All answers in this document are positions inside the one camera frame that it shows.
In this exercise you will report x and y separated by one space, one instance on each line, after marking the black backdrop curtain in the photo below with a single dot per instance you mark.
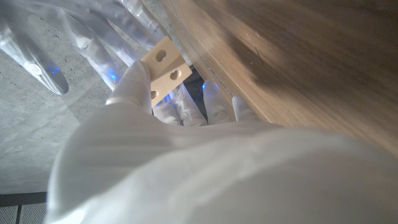
194 84

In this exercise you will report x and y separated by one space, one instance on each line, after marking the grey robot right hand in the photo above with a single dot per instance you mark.
93 31

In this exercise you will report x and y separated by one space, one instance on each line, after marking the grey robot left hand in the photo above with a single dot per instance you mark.
202 174

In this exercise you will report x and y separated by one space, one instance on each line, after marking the wooden block with holes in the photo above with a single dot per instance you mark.
168 70

